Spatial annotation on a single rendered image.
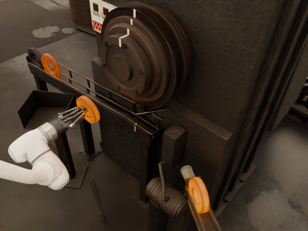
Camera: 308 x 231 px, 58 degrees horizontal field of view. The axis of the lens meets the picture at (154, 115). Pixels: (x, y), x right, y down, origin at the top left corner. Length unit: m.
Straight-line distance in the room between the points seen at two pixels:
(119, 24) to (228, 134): 0.68
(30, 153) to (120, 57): 0.56
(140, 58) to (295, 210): 1.63
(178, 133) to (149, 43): 0.48
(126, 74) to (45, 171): 0.52
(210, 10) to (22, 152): 0.96
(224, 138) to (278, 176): 1.19
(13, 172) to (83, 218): 0.98
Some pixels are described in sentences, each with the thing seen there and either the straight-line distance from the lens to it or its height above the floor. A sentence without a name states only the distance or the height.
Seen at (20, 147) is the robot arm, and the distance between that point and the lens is 1.32.
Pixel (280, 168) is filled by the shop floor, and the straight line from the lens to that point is 2.49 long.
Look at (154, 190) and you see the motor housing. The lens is 1.51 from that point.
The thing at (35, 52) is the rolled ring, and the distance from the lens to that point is 2.26.
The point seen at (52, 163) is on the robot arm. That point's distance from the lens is 1.28.
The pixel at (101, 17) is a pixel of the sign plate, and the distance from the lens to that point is 1.59.
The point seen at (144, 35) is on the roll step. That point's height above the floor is 1.27.
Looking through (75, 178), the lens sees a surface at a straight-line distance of 2.22.
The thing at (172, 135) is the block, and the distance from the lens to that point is 1.37.
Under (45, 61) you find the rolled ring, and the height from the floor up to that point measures 0.67.
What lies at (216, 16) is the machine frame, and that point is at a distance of 1.13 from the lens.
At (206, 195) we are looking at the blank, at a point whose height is 0.77.
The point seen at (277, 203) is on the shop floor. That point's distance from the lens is 2.28.
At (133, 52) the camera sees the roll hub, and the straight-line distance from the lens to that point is 1.13.
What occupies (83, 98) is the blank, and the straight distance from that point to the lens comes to 1.43.
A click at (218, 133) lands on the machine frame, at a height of 0.87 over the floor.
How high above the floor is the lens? 1.79
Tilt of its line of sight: 43 degrees down
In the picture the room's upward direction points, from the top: 3 degrees clockwise
